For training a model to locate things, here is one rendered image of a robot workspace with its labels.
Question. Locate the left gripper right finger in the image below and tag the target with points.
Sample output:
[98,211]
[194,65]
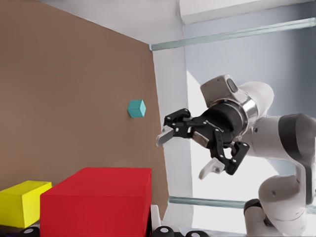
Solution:
[158,227]

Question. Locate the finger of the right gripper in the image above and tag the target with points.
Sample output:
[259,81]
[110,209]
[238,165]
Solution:
[232,160]
[177,123]

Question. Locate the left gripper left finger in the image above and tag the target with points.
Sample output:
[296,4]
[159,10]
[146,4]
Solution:
[29,232]

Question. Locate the red wooden cube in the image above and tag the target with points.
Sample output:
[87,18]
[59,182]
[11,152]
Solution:
[98,202]

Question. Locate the yellow wooden cube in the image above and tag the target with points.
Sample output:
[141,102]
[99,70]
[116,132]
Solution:
[17,202]

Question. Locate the blue wooden cube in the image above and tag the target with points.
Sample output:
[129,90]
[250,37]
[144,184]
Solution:
[136,108]

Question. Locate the silver frame post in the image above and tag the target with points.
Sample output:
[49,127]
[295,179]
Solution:
[207,202]
[229,33]

